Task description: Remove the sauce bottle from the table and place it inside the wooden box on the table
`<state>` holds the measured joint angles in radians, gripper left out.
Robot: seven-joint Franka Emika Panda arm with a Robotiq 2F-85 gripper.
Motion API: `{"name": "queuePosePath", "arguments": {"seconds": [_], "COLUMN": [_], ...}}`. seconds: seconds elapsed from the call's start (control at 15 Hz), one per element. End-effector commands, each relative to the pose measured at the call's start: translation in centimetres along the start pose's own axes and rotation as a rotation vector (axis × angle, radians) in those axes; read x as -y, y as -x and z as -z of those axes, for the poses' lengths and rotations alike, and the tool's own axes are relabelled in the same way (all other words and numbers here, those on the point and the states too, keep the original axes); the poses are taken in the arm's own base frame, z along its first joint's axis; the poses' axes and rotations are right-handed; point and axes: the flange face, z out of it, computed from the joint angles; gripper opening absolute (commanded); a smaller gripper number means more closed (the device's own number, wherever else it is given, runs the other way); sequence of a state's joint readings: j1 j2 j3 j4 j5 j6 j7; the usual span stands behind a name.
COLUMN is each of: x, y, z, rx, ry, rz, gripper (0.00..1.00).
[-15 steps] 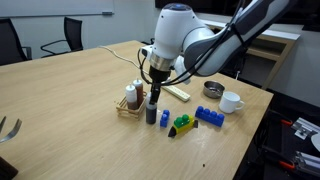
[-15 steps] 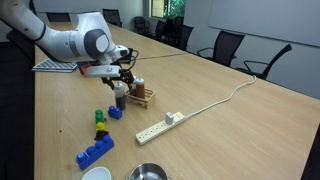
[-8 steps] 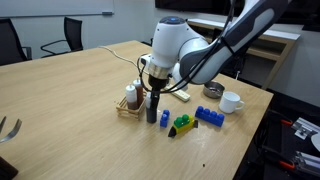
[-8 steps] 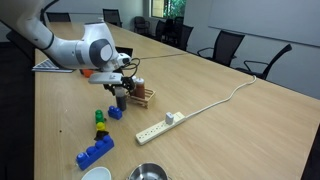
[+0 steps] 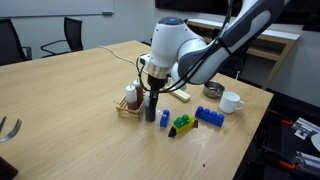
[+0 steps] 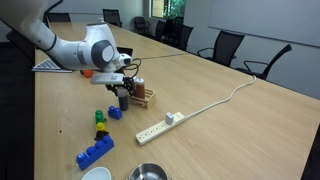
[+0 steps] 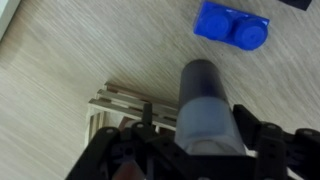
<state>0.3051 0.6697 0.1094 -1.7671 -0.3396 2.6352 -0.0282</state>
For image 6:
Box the long blue toy block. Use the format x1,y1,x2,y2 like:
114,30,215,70
75,134,115,171

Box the green yellow toy car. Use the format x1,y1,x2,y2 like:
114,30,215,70
95,121,107,132

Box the white plug adapter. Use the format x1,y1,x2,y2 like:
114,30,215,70
164,111,175,126

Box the white mug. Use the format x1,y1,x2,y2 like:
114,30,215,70
80,165,112,180

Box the wall whiteboard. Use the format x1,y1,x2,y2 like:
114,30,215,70
207,0,320,48

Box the steel bowl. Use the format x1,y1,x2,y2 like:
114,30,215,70
125,162,173,180

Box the window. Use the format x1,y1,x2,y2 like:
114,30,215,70
151,0,187,20

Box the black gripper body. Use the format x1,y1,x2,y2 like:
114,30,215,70
105,76,137,93

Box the small blue toy block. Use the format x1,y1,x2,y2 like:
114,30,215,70
107,105,123,121

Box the cream power strip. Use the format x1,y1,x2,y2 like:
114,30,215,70
135,111,186,146

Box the black office chair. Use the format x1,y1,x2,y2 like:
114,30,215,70
196,30,246,68
235,43,293,81
45,12,72,24
153,19,167,43
172,24,195,52
5,29,36,64
102,8,123,29
133,16,151,36

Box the red sauce squeeze bottle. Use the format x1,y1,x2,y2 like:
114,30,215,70
134,77,146,100

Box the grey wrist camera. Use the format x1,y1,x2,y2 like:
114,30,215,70
90,72,125,85

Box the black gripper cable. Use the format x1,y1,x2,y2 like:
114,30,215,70
124,57,143,80

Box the orange cup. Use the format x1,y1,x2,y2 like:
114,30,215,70
81,69,95,79

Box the black tablet stand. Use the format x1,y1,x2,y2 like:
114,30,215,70
116,46,134,57

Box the dark sauce squeeze bottle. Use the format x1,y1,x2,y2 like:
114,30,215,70
117,87,130,112

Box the green toy block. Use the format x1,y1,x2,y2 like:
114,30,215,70
94,109,106,124

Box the thin table cable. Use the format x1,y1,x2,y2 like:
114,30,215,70
133,52,188,62

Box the small wooden crate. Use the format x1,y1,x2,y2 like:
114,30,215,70
127,87,157,110

